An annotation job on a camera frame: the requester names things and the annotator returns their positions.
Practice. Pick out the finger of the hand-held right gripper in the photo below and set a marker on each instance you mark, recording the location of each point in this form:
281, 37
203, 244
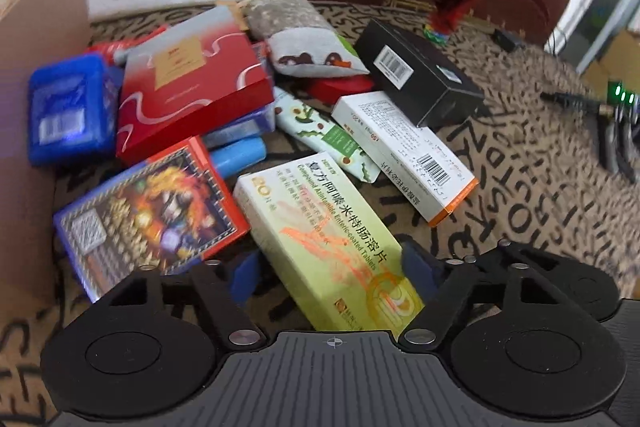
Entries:
570, 101

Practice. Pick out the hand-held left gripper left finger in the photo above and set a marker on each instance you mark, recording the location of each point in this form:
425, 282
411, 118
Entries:
244, 278

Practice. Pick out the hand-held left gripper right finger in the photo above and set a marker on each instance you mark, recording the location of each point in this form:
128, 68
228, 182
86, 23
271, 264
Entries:
416, 268

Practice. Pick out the yellow green medicine box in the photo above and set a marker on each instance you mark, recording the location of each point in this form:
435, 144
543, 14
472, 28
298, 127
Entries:
320, 232

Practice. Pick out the white orange medicine box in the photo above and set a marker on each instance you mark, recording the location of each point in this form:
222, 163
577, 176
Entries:
400, 152

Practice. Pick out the black rectangular box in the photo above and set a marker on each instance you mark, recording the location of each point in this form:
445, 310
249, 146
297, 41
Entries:
420, 72

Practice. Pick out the cardboard box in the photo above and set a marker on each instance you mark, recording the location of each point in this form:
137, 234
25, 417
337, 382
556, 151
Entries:
35, 107

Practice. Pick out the black power adapter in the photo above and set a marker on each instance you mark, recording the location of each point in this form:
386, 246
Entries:
506, 39

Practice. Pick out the colourful printed card box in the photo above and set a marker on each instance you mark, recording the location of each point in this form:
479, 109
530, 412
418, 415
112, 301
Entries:
150, 207

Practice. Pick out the blue tube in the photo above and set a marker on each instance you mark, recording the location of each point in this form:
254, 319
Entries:
237, 156

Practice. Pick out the green white printed packet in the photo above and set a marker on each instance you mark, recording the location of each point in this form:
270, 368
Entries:
325, 134

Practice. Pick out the red tape roll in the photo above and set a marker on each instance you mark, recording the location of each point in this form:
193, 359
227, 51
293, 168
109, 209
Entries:
345, 88

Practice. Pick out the red gift box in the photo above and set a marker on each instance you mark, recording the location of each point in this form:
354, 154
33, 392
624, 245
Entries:
190, 82

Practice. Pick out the blue plastic packet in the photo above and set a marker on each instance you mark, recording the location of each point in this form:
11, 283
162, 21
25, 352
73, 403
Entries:
70, 107

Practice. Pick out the grey white snack pouch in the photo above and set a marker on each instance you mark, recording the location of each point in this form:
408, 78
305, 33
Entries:
300, 32

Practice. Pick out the red white tube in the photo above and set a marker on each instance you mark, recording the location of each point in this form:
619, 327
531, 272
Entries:
120, 46

